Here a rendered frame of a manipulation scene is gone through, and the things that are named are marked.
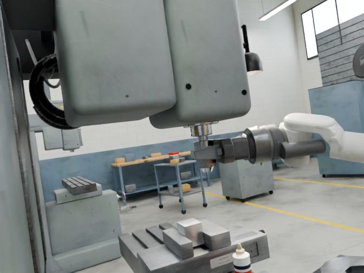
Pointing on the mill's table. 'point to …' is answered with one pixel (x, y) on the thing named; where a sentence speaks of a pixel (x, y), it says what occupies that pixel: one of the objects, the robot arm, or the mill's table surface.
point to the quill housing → (205, 63)
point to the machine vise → (201, 252)
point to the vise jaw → (215, 235)
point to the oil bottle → (241, 261)
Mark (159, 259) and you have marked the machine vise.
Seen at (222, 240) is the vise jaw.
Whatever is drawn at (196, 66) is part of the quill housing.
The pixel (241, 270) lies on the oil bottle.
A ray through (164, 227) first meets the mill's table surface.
